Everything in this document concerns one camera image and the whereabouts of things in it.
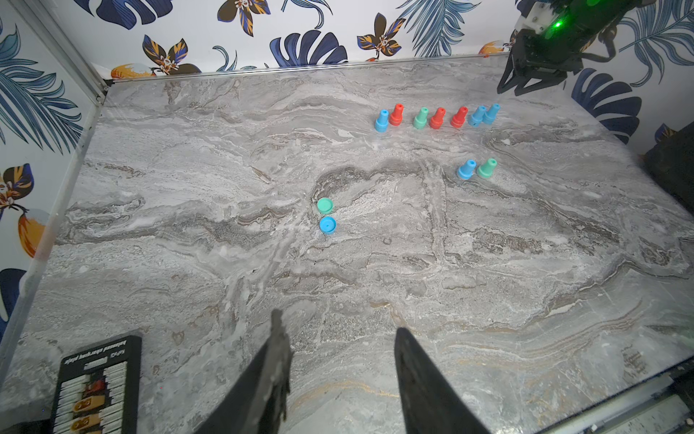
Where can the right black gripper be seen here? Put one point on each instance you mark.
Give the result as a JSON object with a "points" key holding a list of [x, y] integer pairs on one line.
{"points": [[530, 67]]}

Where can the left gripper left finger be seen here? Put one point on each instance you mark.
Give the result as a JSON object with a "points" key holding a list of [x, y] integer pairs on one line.
{"points": [[257, 403]]}

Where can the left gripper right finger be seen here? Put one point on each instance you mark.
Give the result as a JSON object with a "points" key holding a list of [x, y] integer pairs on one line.
{"points": [[429, 403]]}

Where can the green stamp body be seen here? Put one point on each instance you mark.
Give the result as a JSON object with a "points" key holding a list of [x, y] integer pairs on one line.
{"points": [[421, 120], [487, 169]]}

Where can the blue stamp cap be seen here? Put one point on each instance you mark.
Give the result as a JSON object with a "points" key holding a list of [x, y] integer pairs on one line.
{"points": [[327, 225]]}

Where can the green stamp cap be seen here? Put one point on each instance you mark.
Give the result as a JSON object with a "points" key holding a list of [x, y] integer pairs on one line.
{"points": [[325, 206]]}

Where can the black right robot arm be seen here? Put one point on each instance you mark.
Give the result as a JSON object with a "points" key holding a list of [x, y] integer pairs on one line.
{"points": [[552, 39]]}

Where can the black card with labels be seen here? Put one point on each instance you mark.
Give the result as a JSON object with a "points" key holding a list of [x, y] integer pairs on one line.
{"points": [[97, 389]]}

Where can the black plastic tool case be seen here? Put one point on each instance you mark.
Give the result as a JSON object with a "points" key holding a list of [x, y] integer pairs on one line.
{"points": [[670, 163]]}

